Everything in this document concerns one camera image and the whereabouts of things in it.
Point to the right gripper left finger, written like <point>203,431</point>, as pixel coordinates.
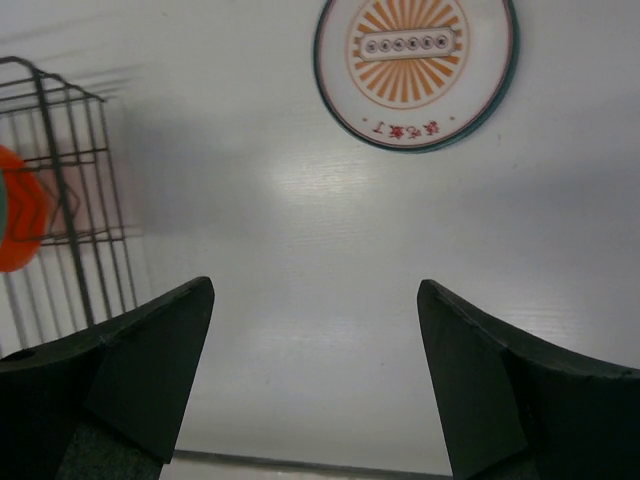
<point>108,401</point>

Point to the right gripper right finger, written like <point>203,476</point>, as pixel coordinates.
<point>514,406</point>

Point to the green plate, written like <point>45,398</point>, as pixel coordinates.
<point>4,207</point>

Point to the orange sunburst plate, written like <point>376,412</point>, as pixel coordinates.
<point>414,76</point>

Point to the grey wire dish rack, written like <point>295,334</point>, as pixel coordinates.
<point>90,266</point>

